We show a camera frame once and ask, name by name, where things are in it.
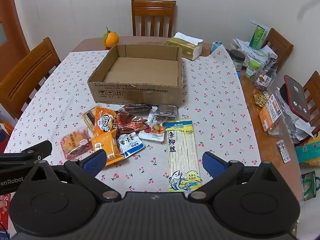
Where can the white blue snack packet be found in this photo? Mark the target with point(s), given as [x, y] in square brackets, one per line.
[130, 145]

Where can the black silver snack packet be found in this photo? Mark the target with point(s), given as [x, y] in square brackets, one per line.
[166, 111]

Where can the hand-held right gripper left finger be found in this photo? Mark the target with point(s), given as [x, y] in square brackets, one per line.
[96, 158]

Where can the green white carton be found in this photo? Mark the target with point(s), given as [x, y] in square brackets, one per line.
[258, 36]

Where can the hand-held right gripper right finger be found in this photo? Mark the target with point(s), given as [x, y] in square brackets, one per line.
[210, 162]

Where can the long yellow fish strip packet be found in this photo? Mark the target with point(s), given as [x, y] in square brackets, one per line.
[183, 150]

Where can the clear jar of pens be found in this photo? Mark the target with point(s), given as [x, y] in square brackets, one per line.
[265, 77]

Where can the red smartphone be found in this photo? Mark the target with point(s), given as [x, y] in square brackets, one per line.
[297, 97]

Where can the yellow tissue box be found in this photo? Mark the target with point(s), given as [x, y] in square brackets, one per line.
[185, 48]

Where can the green lid jar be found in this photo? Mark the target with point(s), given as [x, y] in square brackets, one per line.
[252, 70]

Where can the orange fruit with leaves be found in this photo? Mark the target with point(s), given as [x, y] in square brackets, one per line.
[111, 40]

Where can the black phone stand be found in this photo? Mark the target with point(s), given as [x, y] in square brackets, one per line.
[284, 93]

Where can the shiny brown red snack packet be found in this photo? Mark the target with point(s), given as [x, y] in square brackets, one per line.
[130, 125]

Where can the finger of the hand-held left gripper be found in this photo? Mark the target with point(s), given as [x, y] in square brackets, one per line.
[30, 152]

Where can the wooden door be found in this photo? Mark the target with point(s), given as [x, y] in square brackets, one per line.
[10, 10]

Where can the gold ornament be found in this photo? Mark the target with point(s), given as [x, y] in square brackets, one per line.
[261, 100]

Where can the white egg snack packet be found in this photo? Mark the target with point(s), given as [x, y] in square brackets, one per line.
[155, 130]

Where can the cardboard box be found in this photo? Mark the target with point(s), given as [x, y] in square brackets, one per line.
[140, 92]

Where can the small blue container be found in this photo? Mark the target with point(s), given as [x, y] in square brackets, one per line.
[216, 46]

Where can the clear red pastry packet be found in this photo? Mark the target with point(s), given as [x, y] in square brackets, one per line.
[75, 142]

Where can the pile of white papers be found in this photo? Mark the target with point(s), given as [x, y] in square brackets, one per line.
[246, 46]

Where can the cherry print tablecloth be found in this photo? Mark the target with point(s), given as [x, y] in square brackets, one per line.
[220, 100]

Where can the black lid jar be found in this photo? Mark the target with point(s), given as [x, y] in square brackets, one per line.
[237, 60]

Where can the clear brown biscuit packet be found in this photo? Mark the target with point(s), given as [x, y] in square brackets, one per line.
[88, 117]

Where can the clear bag with orange label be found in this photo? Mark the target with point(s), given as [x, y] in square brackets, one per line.
[271, 110]

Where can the black red snack packet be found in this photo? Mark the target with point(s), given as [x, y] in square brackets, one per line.
[136, 108]

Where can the green shopping bag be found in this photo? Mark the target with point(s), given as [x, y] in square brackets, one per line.
[310, 185]

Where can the wooden chair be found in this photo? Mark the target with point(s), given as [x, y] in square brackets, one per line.
[312, 85]
[153, 6]
[282, 46]
[27, 65]

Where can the small orange snack packet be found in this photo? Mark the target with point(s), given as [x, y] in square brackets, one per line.
[105, 142]

